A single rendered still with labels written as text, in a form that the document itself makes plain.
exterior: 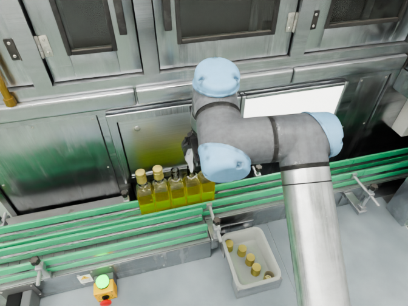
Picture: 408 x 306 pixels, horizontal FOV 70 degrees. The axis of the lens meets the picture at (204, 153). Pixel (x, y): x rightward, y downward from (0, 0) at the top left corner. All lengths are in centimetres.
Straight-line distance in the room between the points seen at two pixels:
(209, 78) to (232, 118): 7
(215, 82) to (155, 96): 54
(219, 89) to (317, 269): 29
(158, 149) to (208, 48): 41
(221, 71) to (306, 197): 23
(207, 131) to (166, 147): 69
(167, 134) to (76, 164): 37
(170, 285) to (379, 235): 92
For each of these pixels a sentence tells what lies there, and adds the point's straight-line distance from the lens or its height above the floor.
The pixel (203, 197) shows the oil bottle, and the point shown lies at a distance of 114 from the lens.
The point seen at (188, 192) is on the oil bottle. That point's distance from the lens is 109.
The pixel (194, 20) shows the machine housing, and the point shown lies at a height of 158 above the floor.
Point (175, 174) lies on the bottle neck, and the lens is 103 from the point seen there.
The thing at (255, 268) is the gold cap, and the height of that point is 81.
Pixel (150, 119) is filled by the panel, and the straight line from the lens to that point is 103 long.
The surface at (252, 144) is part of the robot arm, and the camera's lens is 44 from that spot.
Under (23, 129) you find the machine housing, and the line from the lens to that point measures 112.
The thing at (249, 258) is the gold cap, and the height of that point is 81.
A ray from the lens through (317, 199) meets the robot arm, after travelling 46.
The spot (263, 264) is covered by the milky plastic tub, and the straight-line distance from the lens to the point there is 126.
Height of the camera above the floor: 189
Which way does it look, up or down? 44 degrees down
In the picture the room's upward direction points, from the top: straight up
